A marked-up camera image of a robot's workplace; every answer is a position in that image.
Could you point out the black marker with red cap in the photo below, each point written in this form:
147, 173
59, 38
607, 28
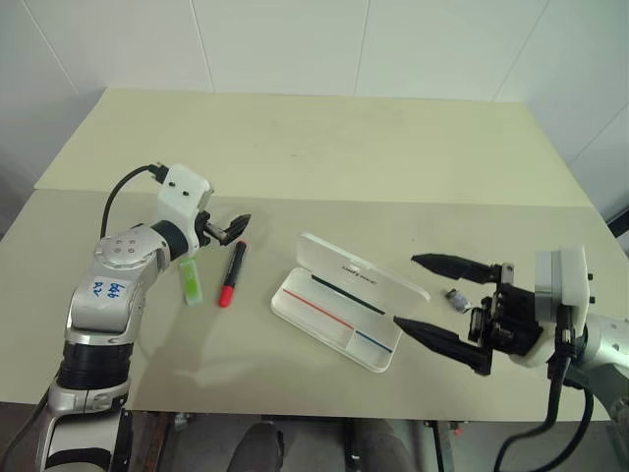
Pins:
231, 275

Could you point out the black table frame bar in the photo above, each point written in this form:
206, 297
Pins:
124, 442
439, 447

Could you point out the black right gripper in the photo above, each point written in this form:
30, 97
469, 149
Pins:
511, 319

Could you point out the white plastic pencil case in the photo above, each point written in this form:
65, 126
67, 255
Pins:
334, 314

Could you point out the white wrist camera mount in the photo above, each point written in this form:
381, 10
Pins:
182, 196
572, 280

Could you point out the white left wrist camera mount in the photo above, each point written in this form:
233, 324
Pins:
182, 196

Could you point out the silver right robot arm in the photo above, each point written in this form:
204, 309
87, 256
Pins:
609, 344

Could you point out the dark rounded shape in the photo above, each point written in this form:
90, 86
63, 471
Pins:
258, 447

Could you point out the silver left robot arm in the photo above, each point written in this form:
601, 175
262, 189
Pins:
98, 305

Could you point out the small green translucent marker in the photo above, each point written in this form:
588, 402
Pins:
191, 282

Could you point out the dark background object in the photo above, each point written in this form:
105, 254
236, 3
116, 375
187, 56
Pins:
620, 216

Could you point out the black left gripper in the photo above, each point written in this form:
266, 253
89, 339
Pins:
210, 230

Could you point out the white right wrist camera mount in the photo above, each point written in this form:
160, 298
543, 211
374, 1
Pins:
572, 280

